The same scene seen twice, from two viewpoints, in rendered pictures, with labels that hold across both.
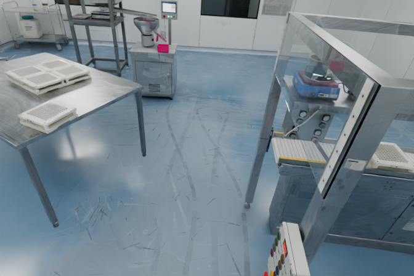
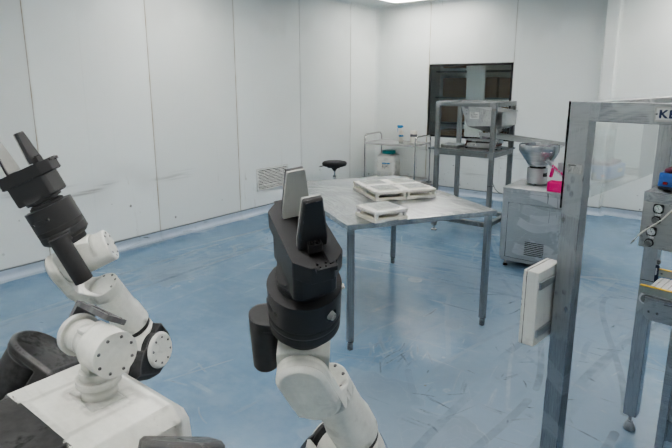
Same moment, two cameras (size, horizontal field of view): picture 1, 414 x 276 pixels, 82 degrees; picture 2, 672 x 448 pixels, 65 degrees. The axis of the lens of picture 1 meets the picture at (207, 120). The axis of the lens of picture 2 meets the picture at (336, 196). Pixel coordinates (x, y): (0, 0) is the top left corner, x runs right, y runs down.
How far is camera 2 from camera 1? 157 cm
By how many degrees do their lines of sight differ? 44
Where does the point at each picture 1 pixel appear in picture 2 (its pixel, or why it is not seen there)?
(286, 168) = (654, 306)
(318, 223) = (563, 241)
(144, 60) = (523, 202)
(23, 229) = not seen: hidden behind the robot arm
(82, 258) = (365, 382)
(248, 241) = not seen: outside the picture
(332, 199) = (568, 209)
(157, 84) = (539, 243)
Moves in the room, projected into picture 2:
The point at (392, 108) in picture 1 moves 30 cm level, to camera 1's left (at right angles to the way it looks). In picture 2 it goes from (583, 117) to (492, 113)
